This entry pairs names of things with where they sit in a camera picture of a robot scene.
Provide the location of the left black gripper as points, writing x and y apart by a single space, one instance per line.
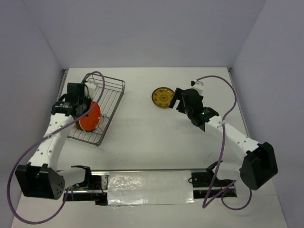
89 100

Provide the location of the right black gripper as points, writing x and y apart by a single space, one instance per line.
177 96

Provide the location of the yellow patterned plate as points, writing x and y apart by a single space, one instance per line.
162 97

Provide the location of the orange plate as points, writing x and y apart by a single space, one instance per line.
91 121

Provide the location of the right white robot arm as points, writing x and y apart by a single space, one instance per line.
256 162

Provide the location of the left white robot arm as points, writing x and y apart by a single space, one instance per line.
39 178

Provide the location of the silver foil tape patch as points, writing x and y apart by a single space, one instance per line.
149 188

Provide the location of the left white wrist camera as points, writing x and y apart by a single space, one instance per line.
92 87

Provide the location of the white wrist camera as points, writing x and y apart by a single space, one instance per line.
198 86
92 87

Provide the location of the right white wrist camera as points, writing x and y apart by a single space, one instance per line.
198 86

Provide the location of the wire dish rack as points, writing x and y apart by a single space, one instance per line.
112 90

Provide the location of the metal base rail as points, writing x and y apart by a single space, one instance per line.
199 180

